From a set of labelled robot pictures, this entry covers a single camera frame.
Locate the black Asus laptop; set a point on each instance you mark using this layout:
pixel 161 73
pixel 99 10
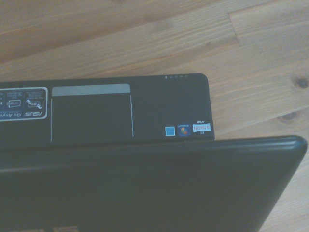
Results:
pixel 149 183

